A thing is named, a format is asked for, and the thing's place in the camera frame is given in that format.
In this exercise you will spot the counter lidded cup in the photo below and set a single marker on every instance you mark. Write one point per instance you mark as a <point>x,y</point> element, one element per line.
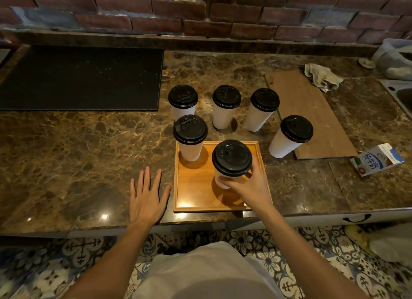
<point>182,96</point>

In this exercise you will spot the person's left forearm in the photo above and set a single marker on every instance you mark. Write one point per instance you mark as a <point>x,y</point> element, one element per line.
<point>109,263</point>

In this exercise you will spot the brown flat board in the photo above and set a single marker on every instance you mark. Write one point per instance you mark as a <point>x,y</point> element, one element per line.
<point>309,112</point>

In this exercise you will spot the person's right forearm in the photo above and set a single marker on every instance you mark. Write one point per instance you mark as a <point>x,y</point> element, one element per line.
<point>305,260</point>

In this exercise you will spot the white blue milk carton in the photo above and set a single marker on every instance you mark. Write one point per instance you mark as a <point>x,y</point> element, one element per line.
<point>373,162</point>

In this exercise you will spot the clear plastic container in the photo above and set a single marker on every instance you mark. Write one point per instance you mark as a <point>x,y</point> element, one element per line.
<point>396,60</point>

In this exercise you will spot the black rubber mat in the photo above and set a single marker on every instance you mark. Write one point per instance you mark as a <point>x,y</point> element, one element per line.
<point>80,78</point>

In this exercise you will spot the square wooden tray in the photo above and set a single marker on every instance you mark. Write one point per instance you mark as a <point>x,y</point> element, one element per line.
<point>193,192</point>

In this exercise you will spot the person's left hand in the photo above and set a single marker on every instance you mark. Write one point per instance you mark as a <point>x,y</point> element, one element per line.
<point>148,205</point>

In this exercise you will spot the person's light grey clothing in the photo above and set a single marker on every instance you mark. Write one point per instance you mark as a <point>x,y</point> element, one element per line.
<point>206,273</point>

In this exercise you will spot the white drawer front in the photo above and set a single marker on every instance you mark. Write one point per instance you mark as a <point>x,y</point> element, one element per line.
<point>392,215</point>

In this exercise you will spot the yellow slipper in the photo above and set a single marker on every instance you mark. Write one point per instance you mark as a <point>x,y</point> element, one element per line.
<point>359,239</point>

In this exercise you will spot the white plastic bag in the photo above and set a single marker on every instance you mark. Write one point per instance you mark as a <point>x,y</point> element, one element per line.
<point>392,242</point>

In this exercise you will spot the white paper cup black lid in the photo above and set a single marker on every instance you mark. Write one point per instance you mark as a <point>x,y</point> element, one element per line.
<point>231,157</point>
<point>190,130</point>

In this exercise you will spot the grey metal panel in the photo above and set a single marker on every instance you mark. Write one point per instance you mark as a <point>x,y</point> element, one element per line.
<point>3,56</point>

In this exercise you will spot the crumpled beige rag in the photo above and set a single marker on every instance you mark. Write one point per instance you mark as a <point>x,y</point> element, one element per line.
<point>322,76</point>

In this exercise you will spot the person's right hand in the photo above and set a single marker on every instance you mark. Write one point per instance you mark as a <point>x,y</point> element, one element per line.
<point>254,189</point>

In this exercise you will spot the steel sink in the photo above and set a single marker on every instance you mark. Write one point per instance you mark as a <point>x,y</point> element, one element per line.
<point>399,93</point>

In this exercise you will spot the small round pale sink plug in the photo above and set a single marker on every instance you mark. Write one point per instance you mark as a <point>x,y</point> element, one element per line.
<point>367,63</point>

